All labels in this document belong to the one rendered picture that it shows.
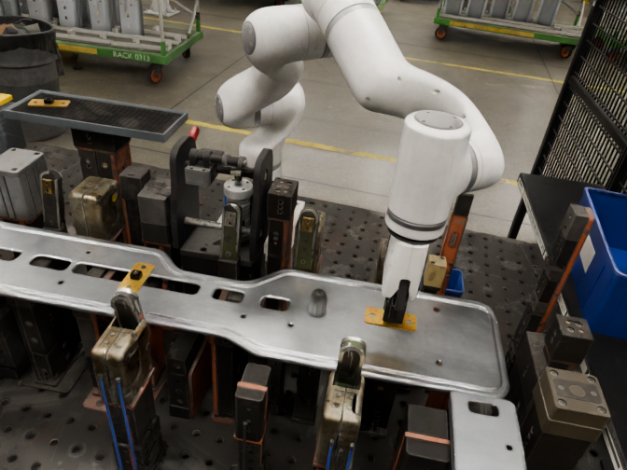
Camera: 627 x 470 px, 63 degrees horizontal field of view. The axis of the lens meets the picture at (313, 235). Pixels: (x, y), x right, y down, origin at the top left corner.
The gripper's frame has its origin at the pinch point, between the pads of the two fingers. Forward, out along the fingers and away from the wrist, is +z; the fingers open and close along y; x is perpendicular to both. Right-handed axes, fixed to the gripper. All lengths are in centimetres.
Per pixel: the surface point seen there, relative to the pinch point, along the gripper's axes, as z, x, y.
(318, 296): 4.1, -12.6, -4.1
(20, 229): 8, -75, -13
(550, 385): 2.7, 23.6, 8.2
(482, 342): 8.5, 16.7, -4.4
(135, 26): 70, -237, -401
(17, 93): 74, -235, -226
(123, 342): 4.0, -39.3, 13.6
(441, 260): 2.0, 8.8, -17.6
